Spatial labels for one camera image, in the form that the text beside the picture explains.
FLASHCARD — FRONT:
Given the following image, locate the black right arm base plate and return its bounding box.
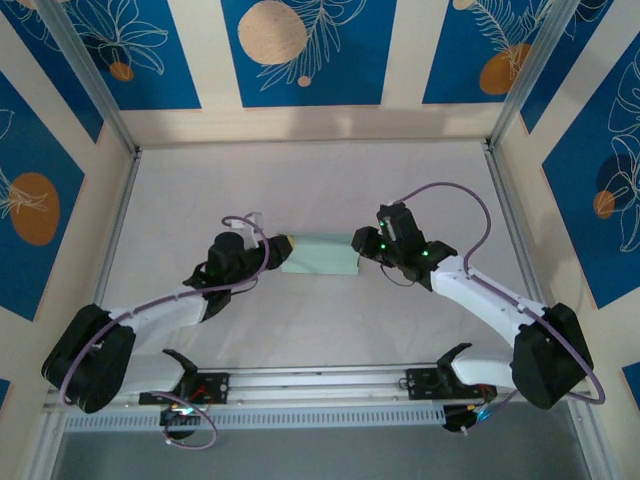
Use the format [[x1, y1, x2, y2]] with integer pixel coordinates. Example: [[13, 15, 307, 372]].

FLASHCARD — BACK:
[[406, 367, 499, 401]]

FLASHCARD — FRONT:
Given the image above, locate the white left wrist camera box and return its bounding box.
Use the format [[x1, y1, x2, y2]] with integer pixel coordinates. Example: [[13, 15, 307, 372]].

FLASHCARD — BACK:
[[238, 212, 271, 250]]

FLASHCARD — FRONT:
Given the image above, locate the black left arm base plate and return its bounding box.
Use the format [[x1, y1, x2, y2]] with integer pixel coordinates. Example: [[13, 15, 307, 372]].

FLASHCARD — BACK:
[[138, 372, 231, 406]]

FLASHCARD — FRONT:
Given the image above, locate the aluminium frame post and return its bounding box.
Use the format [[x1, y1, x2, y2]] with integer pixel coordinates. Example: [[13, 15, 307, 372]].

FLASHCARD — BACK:
[[487, 0, 586, 151], [37, 0, 141, 156]]

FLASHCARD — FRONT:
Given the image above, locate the aluminium frame leg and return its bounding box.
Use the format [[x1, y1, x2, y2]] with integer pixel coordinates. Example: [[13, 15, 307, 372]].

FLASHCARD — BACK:
[[569, 399, 616, 480], [27, 409, 66, 480]]

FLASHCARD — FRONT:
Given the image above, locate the blue floral wall panel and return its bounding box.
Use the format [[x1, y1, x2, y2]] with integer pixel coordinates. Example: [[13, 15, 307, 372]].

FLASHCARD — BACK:
[[422, 0, 551, 106], [0, 0, 105, 145], [519, 0, 617, 135], [0, 72, 86, 322], [221, 0, 399, 108], [62, 0, 202, 112], [542, 47, 640, 310]]

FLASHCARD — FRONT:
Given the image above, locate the aluminium frame cross rail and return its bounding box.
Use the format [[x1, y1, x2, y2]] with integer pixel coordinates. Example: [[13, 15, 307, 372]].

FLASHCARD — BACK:
[[42, 362, 594, 414]]

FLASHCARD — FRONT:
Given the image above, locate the aluminium table side rail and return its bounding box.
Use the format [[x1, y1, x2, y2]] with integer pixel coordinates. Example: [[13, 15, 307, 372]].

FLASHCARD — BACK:
[[72, 149, 144, 371], [482, 142, 564, 361]]

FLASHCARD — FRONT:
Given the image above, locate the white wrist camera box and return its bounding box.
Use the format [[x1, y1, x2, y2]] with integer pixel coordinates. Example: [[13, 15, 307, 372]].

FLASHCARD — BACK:
[[384, 198, 405, 242], [238, 212, 271, 250]]

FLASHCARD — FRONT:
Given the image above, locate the white and teal paper box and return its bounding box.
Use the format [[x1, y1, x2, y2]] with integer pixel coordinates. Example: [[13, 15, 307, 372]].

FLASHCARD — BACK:
[[279, 232, 361, 277]]

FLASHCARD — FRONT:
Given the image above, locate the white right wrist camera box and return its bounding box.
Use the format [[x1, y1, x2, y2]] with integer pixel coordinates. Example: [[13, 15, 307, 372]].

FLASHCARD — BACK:
[[384, 198, 405, 242]]

